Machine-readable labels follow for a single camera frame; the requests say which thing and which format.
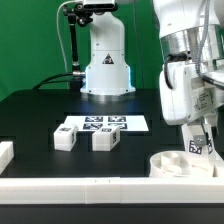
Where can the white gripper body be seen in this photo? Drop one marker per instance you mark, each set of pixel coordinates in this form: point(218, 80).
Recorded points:
point(190, 98)

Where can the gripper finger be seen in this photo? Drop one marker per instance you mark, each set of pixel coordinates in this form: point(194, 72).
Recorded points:
point(198, 133)

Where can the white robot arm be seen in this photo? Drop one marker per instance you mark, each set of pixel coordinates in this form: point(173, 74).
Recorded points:
point(189, 32)

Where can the white marker base plate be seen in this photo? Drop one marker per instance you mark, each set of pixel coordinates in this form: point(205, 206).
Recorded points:
point(131, 123)

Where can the white U-shaped fence wall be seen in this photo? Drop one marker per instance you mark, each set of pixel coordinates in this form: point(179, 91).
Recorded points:
point(105, 190)

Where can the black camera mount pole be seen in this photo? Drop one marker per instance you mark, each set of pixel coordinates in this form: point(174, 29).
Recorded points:
point(76, 16)

